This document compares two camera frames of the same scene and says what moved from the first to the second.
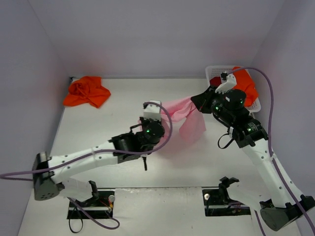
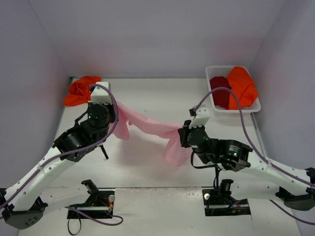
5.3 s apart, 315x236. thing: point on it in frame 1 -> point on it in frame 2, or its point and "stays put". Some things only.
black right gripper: x=201 y=99 -> x=183 y=135
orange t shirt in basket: x=244 y=82 stays put
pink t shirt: x=183 y=109 -> x=175 y=153
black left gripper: x=162 y=122 -> x=112 y=114
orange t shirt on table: x=86 y=89 stays put
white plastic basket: x=216 y=71 stays put
